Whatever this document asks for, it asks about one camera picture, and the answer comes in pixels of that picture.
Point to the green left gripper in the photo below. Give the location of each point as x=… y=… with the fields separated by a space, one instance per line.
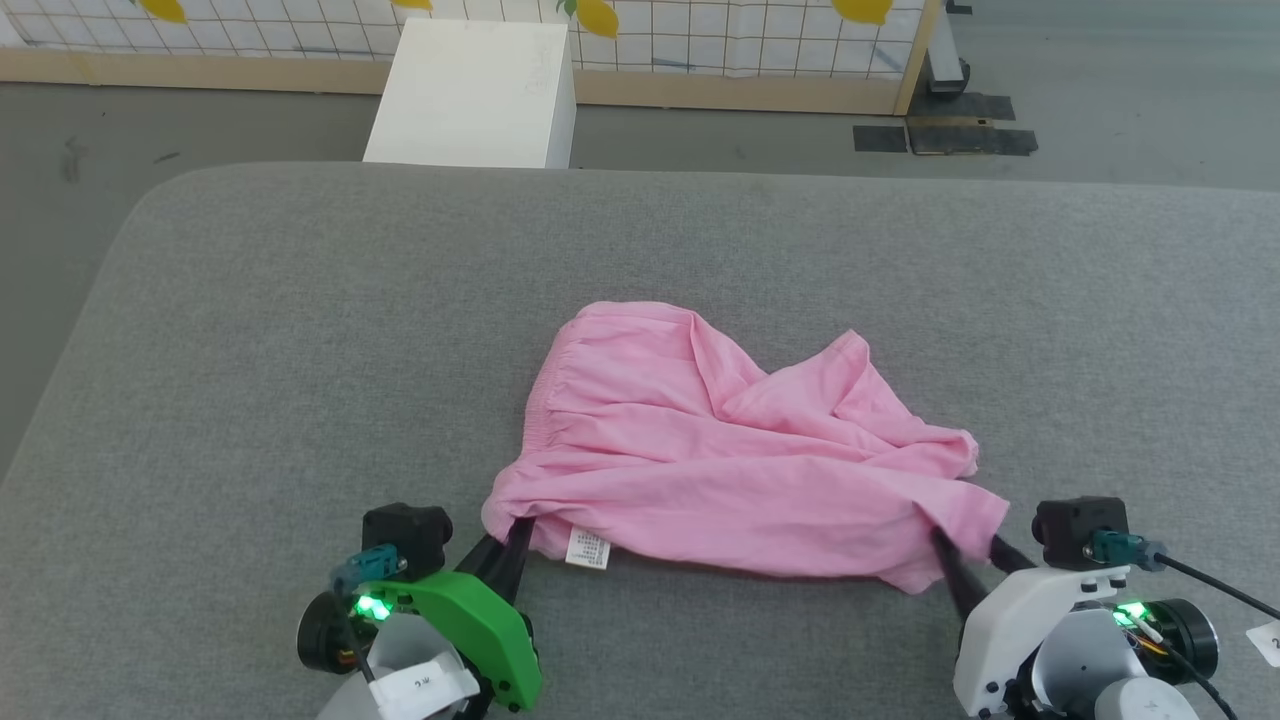
x=470 y=625

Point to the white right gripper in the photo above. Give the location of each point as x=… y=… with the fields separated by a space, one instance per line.
x=1020 y=630

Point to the pink shorts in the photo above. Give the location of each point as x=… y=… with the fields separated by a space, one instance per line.
x=720 y=450

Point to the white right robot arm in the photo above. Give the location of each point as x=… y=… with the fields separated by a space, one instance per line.
x=1100 y=670

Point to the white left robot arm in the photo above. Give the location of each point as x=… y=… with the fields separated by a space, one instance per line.
x=400 y=660

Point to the white paper label tag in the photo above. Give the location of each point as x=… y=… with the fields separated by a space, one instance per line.
x=1266 y=645
x=425 y=685

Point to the grey fabric sofa cushion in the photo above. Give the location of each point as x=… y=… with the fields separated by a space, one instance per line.
x=300 y=350

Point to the large dark floor plate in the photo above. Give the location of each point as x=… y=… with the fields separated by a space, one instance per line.
x=965 y=130

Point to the small black floor tape patch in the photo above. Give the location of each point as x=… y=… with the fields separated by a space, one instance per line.
x=880 y=139

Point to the white box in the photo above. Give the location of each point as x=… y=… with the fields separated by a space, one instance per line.
x=475 y=95

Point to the grey metal partition foot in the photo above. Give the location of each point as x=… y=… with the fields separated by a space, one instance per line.
x=948 y=60

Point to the lemon print partition screen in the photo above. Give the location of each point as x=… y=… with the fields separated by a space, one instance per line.
x=700 y=50

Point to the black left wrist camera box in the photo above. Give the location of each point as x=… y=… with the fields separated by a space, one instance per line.
x=408 y=538

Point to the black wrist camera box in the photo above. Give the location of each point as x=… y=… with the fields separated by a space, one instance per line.
x=1075 y=530
x=408 y=538

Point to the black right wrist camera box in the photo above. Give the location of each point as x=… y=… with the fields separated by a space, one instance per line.
x=1075 y=530

